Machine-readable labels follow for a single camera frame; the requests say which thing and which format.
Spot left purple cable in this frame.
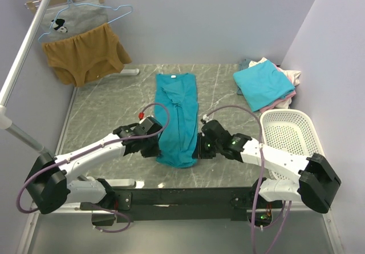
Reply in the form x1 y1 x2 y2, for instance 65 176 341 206
16 102 171 234

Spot teal t-shirt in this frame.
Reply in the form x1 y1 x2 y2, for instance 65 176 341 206
154 73 198 168

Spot aluminium rail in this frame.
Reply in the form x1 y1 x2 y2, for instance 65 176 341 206
30 202 115 216

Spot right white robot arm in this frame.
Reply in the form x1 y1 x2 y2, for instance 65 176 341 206
193 120 341 214

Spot brown hanging shorts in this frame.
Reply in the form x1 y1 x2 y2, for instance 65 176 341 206
42 23 132 87

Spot grey panda garment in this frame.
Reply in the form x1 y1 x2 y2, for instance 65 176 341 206
39 0 110 42

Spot white plastic laundry basket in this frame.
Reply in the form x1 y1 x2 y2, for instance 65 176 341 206
259 108 326 180

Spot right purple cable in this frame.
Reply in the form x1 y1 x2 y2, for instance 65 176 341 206
202 105 293 254

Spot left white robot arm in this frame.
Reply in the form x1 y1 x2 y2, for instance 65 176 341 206
26 116 162 214

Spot white clothes rack pole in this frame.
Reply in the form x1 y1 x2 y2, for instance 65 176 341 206
0 0 68 169

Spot folded light blue t-shirt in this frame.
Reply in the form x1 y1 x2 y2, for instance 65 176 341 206
233 60 295 111

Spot blue wire hanger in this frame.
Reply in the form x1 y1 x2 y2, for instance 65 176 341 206
38 0 134 43

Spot folded grey-blue garment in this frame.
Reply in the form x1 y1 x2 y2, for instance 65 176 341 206
238 59 252 71

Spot black base beam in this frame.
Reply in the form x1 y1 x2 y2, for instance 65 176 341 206
106 187 254 221

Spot purple cable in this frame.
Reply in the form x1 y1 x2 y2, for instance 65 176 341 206
16 102 171 234
202 105 293 254

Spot white rack foot rear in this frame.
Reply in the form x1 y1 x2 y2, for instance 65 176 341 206
105 68 140 78

